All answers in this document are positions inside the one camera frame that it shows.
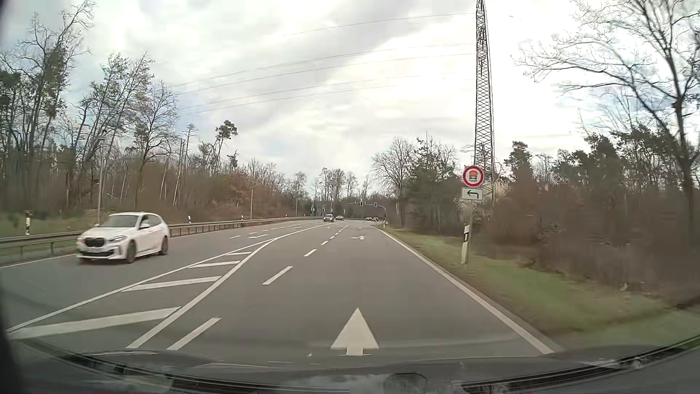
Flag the row of bare trees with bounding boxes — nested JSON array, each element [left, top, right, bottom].
[[0, 0, 373, 222]]

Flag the steel lattice pylon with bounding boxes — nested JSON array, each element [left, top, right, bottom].
[[473, 0, 495, 204]]

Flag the round red road sign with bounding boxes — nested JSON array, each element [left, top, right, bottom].
[[461, 165, 486, 242]]

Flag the white car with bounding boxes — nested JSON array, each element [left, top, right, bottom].
[[76, 212, 170, 264]]

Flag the grey guard rail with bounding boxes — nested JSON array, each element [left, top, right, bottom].
[[0, 216, 323, 259]]

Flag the road markings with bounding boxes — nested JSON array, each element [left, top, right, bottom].
[[7, 220, 556, 358]]

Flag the overhead wires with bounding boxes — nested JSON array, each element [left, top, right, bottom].
[[170, 12, 477, 117]]

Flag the grey asphalt road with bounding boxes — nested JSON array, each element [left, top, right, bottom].
[[0, 218, 564, 368]]

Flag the car's own bonnet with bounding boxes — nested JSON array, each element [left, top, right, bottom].
[[11, 335, 700, 394]]

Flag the wood of trees and bushes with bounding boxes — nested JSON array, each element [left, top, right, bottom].
[[372, 0, 700, 307]]

